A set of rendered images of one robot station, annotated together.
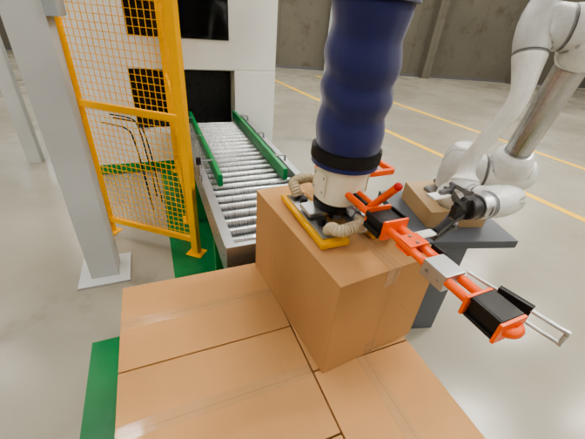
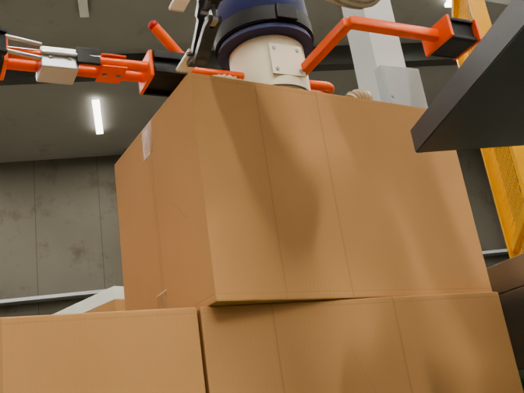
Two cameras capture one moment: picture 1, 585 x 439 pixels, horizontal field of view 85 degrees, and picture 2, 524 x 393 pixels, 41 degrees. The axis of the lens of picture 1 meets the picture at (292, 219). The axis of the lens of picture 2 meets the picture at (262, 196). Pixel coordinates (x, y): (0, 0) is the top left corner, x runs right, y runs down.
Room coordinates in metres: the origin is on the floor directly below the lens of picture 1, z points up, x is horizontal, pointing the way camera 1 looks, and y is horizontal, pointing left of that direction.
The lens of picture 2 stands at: (0.90, -1.55, 0.32)
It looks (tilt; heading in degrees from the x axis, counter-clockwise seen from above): 20 degrees up; 88
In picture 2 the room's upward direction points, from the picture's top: 9 degrees counter-clockwise
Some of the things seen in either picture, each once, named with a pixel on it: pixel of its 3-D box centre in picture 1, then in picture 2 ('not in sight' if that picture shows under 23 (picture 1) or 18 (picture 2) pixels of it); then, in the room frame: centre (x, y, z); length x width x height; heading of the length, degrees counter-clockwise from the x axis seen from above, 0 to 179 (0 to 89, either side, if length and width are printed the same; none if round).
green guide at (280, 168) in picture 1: (258, 137); not in sight; (2.84, 0.38, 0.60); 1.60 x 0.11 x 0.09; 25
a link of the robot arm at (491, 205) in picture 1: (480, 205); not in sight; (0.93, -0.60, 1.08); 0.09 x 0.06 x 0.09; 26
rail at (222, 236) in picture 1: (197, 168); not in sight; (2.27, 0.77, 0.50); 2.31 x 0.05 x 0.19; 25
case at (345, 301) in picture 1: (331, 260); (293, 226); (1.00, -0.17, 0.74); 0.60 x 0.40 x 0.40; 30
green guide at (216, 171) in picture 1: (197, 140); not in sight; (2.62, 0.86, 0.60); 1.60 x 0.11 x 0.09; 25
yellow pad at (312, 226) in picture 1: (312, 213); not in sight; (0.96, -0.07, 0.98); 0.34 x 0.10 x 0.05; 26
